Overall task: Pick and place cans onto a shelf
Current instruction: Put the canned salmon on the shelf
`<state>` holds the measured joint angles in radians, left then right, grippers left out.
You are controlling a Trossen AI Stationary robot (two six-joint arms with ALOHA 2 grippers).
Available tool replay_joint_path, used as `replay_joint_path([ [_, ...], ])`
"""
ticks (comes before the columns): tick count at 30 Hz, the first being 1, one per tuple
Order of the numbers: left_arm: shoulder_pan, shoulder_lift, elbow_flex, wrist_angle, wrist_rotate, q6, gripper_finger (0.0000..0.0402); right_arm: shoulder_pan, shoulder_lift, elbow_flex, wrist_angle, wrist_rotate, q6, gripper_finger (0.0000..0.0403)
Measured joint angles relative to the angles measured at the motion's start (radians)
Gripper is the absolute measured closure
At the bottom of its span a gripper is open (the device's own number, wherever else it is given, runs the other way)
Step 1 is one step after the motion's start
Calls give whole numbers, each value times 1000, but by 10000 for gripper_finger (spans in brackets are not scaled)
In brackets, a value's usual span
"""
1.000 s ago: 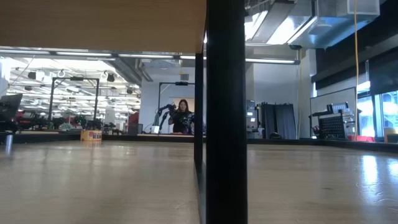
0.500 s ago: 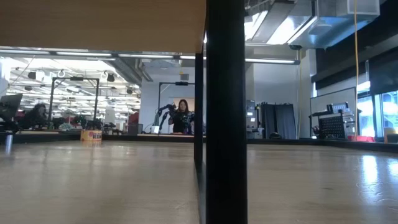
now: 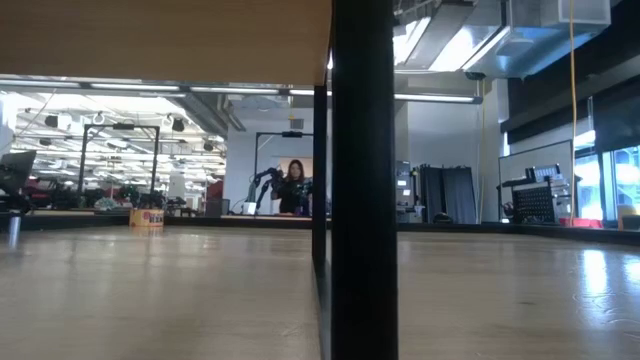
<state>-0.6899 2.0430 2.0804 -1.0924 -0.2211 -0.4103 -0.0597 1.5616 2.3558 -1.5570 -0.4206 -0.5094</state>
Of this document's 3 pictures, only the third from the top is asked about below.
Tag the black perforated cart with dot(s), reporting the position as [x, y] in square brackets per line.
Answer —
[537, 202]

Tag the small yellow box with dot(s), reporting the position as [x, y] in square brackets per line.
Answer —
[146, 218]

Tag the other station black robot arm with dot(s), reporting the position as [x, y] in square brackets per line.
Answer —
[262, 182]

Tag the black camera gantry frame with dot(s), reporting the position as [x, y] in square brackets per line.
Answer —
[82, 160]
[256, 150]

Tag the person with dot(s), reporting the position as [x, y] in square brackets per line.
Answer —
[295, 192]

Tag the silver ventilation duct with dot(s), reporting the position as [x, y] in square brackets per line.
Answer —
[500, 45]

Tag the black curtained cabinet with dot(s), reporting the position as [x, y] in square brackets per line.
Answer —
[445, 195]

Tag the red plastic tray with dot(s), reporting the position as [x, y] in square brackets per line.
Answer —
[575, 222]

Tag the grey whiteboard panel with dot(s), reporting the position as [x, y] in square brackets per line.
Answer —
[535, 157]

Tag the long ceiling light strip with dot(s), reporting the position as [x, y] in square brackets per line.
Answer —
[135, 86]

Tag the dark monitor screen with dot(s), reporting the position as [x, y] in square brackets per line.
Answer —
[17, 170]

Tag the grey machine cabinet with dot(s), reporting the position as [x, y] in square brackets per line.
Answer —
[405, 190]

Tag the small silver post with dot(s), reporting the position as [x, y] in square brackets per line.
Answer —
[14, 231]

